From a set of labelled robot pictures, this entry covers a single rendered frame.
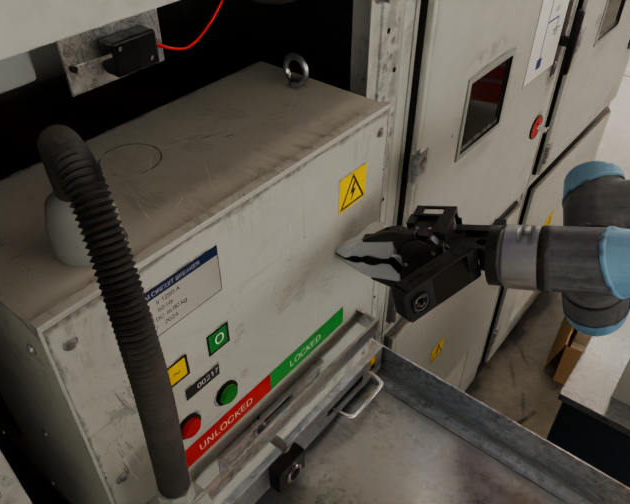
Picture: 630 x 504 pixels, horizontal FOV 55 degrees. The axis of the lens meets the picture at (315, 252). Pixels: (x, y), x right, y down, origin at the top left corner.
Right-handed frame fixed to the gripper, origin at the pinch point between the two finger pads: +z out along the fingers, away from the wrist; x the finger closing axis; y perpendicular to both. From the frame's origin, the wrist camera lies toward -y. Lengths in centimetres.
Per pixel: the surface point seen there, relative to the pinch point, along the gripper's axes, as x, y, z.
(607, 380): -57, 38, -30
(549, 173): -47, 104, -11
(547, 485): -45, 3, -24
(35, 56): 26, 18, 62
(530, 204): -51, 94, -7
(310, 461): -36.2, -8.2, 10.7
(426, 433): -40.2, 4.5, -4.4
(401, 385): -38.1, 12.0, 2.1
